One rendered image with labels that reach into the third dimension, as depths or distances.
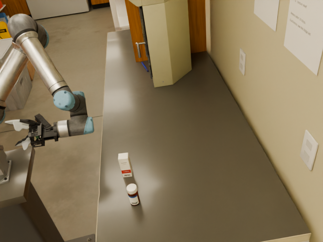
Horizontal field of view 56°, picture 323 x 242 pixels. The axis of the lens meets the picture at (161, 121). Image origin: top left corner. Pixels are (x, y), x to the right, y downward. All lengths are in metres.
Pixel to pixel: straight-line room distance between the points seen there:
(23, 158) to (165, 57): 0.88
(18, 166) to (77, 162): 1.37
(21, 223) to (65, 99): 0.67
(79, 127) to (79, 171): 1.42
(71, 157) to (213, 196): 1.95
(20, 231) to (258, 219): 1.09
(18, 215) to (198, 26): 1.49
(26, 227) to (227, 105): 1.14
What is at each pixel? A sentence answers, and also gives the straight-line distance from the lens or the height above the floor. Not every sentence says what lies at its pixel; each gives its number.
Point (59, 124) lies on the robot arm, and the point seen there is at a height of 1.11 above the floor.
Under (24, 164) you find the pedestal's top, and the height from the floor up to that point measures 0.94.
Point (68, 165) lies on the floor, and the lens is 2.86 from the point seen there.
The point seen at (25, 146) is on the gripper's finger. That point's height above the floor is 1.03.
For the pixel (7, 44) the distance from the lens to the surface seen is 3.95.
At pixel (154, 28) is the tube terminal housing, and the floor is 1.29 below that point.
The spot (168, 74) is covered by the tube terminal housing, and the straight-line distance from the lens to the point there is 1.77.
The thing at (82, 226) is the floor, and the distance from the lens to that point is 2.39.
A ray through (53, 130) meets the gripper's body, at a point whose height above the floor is 1.09.
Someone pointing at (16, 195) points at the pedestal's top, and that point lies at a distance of 1.41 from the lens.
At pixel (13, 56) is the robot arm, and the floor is 1.34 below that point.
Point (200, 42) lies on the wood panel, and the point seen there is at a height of 1.01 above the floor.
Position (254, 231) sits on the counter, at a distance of 1.11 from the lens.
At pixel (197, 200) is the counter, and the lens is 1.17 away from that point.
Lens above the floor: 1.87
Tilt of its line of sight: 37 degrees down
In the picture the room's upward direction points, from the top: 8 degrees counter-clockwise
